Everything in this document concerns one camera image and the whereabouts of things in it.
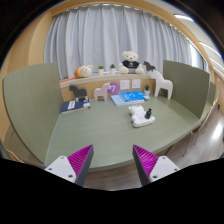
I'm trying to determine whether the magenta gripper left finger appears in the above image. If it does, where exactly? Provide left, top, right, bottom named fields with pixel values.
left=45, top=145, right=94, bottom=186

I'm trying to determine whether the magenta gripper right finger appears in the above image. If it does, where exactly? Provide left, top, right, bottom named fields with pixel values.
left=133, top=145, right=179, bottom=186

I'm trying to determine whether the white power strip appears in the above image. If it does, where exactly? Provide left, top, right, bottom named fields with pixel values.
left=131, top=113, right=155, bottom=127

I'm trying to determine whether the dark blue book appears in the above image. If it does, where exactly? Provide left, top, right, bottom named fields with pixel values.
left=61, top=99, right=90, bottom=114

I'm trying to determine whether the black wooden horse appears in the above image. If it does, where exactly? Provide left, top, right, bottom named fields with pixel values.
left=69, top=85, right=88, bottom=102

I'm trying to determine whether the light blue booklet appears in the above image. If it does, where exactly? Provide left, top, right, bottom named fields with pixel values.
left=111, top=95, right=129, bottom=106

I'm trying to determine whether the small potted plant on table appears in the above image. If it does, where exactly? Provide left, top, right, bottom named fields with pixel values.
left=144, top=84, right=150, bottom=96

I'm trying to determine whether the pink wooden horse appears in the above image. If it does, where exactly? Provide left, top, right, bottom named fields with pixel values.
left=94, top=83, right=111, bottom=101

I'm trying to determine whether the left green desk partition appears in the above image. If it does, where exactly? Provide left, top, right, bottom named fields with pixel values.
left=3, top=63, right=63, bottom=163

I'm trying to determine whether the green desk partition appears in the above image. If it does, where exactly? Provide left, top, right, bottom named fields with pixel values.
left=3, top=63, right=63, bottom=163
left=163, top=60, right=210, bottom=118

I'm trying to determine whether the large white wooden horse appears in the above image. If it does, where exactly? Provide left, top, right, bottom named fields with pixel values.
left=151, top=70, right=173, bottom=99

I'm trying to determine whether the purple number seven sign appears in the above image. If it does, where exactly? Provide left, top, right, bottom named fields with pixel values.
left=108, top=82, right=120, bottom=95

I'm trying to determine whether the right green desk partition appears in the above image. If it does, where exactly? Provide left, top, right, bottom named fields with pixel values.
left=163, top=60, right=210, bottom=118

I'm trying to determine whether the orange and cream plush toy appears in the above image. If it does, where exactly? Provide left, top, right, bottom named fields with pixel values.
left=74, top=65, right=93, bottom=78

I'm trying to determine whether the dark brown small horse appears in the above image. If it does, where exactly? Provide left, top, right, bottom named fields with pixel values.
left=143, top=61, right=156, bottom=72

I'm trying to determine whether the small potted plant left shelf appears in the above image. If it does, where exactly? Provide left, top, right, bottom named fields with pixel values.
left=98, top=65, right=104, bottom=76

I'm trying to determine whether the small potted plant shelf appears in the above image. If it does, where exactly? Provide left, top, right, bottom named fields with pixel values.
left=98, top=65, right=104, bottom=76
left=110, top=64, right=116, bottom=75

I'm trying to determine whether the white teddy bear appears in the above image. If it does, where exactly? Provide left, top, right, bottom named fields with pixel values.
left=119, top=51, right=144, bottom=74

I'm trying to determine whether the small potted plant right shelf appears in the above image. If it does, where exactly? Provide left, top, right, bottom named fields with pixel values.
left=110, top=64, right=116, bottom=75

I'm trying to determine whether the grey curtain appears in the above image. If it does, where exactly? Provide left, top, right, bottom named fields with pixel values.
left=44, top=4, right=191, bottom=79

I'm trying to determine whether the white wall socket right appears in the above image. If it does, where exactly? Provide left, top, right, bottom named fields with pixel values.
left=132, top=79, right=141, bottom=89

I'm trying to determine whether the white wall socket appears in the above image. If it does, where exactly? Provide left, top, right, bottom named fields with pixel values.
left=120, top=80, right=130, bottom=90
left=132, top=79, right=141, bottom=89

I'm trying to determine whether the white wall socket left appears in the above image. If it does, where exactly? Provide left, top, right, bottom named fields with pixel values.
left=120, top=80, right=130, bottom=90

